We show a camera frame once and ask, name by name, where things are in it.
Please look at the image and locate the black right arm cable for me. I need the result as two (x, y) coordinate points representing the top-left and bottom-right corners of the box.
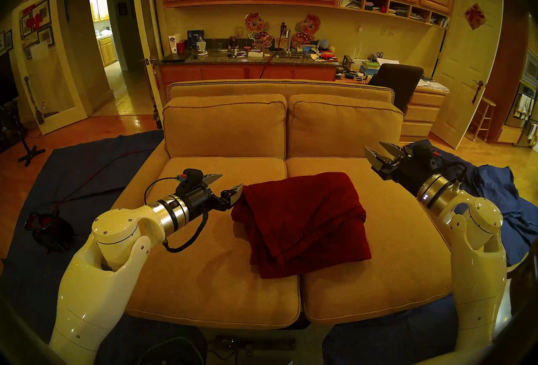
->
(439, 160), (469, 193)

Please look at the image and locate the white paper stack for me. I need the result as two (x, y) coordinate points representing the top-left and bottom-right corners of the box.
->
(416, 79), (449, 93)

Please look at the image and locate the black floor stand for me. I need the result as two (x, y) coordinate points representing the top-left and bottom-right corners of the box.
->
(12, 116), (46, 167)

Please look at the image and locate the white router with antennas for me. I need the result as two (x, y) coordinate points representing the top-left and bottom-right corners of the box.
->
(351, 42), (367, 71)

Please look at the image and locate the wooden stool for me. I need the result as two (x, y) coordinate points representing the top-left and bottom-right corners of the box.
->
(467, 97), (496, 142)

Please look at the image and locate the open wooden cubby shelf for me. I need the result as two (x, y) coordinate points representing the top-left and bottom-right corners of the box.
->
(338, 0), (450, 29)

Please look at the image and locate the tan fabric sofa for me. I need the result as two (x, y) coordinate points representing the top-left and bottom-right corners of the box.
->
(86, 79), (467, 331)

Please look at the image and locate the white panel door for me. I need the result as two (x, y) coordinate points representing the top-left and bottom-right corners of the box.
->
(431, 0), (504, 150)

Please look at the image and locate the wooden kitchen base cabinet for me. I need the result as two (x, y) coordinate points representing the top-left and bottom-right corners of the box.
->
(98, 36), (117, 67)

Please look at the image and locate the dark blue floor cloth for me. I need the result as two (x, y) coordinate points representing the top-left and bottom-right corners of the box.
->
(323, 293), (459, 365)
(0, 130), (208, 365)
(403, 139), (538, 267)

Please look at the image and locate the black power strip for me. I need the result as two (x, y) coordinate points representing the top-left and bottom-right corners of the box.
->
(214, 336), (297, 352)

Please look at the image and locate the red blanket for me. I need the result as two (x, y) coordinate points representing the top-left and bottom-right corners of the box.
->
(231, 172), (372, 279)

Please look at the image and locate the cartoon figure wall decoration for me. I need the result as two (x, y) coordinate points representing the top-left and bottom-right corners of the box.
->
(291, 14), (321, 49)
(245, 12), (274, 50)

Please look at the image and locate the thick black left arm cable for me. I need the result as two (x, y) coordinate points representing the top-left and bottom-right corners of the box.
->
(162, 212), (209, 254)

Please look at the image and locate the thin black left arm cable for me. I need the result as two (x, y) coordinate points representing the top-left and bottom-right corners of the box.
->
(144, 176), (181, 206)

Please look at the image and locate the black television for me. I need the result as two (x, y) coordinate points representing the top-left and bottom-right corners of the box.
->
(0, 53), (19, 105)

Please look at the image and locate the hanging dish towel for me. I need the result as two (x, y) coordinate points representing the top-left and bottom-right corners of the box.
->
(516, 93), (533, 119)

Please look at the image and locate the thin red floor cable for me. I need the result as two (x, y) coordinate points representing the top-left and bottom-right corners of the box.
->
(50, 149), (155, 215)

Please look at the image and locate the granite top kitchen counter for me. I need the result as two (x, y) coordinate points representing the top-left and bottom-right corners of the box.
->
(153, 48), (342, 108)

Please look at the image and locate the tan sofa back cushion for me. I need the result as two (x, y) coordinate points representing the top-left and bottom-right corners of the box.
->
(287, 94), (405, 160)
(163, 94), (288, 160)

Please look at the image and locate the red fu door ornament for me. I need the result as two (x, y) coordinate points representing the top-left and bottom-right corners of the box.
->
(464, 3), (487, 30)

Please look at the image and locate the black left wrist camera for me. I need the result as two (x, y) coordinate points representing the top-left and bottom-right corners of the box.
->
(176, 169), (206, 192)

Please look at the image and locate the black office chair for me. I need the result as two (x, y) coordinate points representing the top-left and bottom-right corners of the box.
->
(369, 63), (424, 114)

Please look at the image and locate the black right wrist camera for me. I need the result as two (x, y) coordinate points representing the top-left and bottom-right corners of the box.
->
(410, 144), (443, 172)

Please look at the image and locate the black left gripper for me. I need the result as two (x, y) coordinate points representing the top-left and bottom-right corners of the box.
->
(180, 174), (244, 225)

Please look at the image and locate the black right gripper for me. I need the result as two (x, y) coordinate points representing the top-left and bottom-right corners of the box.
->
(364, 142), (443, 197)

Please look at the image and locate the red hanging counter cable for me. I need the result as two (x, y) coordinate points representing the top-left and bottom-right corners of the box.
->
(260, 34), (283, 79)

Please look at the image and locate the wooden drawer desk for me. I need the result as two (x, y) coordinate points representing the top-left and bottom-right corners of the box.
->
(336, 74), (449, 143)

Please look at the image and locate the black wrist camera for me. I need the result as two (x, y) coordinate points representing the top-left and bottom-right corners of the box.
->
(176, 169), (206, 192)
(410, 144), (443, 172)

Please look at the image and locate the black red floor device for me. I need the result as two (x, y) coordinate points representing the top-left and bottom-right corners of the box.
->
(24, 210), (77, 253)

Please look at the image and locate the white glass french door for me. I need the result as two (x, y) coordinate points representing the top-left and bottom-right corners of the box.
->
(12, 0), (88, 135)

